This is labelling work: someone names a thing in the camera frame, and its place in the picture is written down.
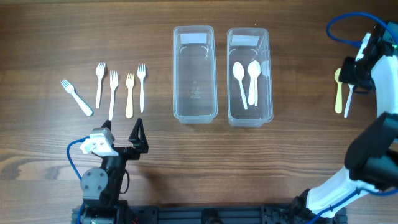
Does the white spoon far right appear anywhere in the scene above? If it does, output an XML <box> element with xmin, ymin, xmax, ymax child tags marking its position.
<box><xmin>344</xmin><ymin>84</ymin><xmax>354</xmax><ymax>118</ymax></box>

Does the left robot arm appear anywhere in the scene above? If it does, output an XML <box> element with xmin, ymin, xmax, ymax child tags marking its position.
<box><xmin>76</xmin><ymin>118</ymin><xmax>149</xmax><ymax>224</ymax></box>

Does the left blue cable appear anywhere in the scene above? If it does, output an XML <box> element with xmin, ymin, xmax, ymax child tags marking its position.
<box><xmin>65</xmin><ymin>136</ymin><xmax>90</xmax><ymax>224</ymax></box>

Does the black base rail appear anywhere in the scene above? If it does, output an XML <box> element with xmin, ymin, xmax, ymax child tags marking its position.
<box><xmin>71</xmin><ymin>198</ymin><xmax>348</xmax><ymax>224</ymax></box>

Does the white spoon wide handle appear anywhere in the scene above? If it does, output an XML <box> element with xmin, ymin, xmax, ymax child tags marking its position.
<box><xmin>248</xmin><ymin>61</ymin><xmax>255</xmax><ymax>105</ymax></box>

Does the white spoon thin handle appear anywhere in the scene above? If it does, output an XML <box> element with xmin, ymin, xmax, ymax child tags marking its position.
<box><xmin>253</xmin><ymin>60</ymin><xmax>261</xmax><ymax>106</ymax></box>

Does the beige plastic fork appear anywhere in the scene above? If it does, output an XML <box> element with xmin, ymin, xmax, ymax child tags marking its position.
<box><xmin>126</xmin><ymin>73</ymin><xmax>134</xmax><ymax>118</ymax></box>

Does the clear container left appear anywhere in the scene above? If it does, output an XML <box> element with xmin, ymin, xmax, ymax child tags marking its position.
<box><xmin>173</xmin><ymin>25</ymin><xmax>218</xmax><ymax>124</ymax></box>

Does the beige plastic spoon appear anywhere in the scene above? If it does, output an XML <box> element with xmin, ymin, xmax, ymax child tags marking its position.
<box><xmin>334</xmin><ymin>68</ymin><xmax>342</xmax><ymax>114</ymax></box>

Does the clear container right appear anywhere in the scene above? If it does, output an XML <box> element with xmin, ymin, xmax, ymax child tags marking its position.
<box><xmin>227</xmin><ymin>27</ymin><xmax>274</xmax><ymax>127</ymax></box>

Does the white fork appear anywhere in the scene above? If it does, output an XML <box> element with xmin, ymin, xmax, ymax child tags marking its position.
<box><xmin>95</xmin><ymin>62</ymin><xmax>106</xmax><ymax>108</ymax></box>
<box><xmin>109</xmin><ymin>70</ymin><xmax>119</xmax><ymax>120</ymax></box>
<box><xmin>137</xmin><ymin>64</ymin><xmax>146</xmax><ymax>113</ymax></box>
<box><xmin>61</xmin><ymin>80</ymin><xmax>93</xmax><ymax>116</ymax></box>

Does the white fork right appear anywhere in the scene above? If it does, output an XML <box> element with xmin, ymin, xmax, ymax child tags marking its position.
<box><xmin>137</xmin><ymin>64</ymin><xmax>146</xmax><ymax>113</ymax></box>

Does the white fork middle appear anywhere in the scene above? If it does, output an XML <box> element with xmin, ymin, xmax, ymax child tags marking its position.
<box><xmin>109</xmin><ymin>70</ymin><xmax>119</xmax><ymax>120</ymax></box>

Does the clear container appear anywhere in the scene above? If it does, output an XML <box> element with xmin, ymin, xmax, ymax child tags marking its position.
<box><xmin>227</xmin><ymin>27</ymin><xmax>274</xmax><ymax>127</ymax></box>
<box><xmin>173</xmin><ymin>25</ymin><xmax>218</xmax><ymax>124</ymax></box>

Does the white fork far left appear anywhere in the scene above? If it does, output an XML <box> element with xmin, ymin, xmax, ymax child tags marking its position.
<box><xmin>61</xmin><ymin>80</ymin><xmax>93</xmax><ymax>116</ymax></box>

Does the white spoon ridged bowl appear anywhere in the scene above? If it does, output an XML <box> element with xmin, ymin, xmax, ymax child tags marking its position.
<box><xmin>233</xmin><ymin>62</ymin><xmax>248</xmax><ymax>110</ymax></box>

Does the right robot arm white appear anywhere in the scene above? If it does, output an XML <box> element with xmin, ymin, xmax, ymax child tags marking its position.
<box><xmin>290</xmin><ymin>21</ymin><xmax>397</xmax><ymax>223</ymax></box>

